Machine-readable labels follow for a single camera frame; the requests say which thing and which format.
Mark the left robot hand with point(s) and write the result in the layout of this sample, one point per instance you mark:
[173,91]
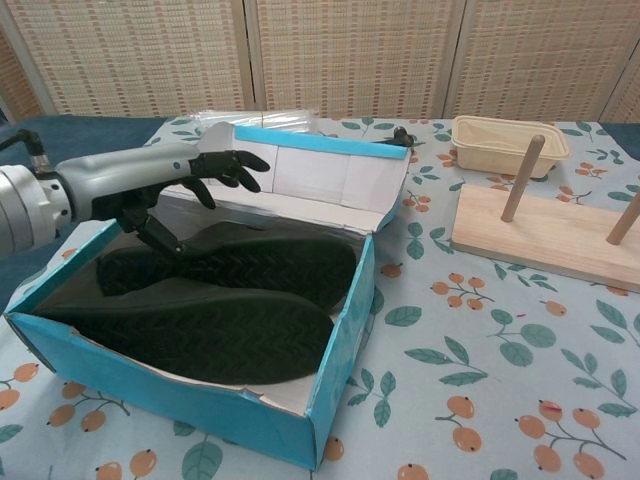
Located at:
[130,170]

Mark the black shoe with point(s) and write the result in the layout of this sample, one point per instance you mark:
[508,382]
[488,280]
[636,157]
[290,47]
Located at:
[225,340]
[280,265]

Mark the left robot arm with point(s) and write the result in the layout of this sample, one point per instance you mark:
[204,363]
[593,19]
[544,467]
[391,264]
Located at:
[20,210]

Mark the blue cardboard shoe box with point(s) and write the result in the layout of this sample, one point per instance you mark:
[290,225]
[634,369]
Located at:
[175,410]

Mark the blue table cover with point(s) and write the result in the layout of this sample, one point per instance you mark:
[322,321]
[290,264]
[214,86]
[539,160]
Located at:
[100,135]

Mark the bamboo folding screen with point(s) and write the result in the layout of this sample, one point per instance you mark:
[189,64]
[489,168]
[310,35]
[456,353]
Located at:
[350,50]

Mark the beige plastic food tray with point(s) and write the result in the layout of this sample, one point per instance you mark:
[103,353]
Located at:
[495,155]

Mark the floral leaf print tablecloth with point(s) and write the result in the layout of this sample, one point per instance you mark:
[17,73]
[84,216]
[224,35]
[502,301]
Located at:
[450,375]

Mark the wooden peg board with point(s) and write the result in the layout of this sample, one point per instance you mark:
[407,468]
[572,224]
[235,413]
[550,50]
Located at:
[525,230]

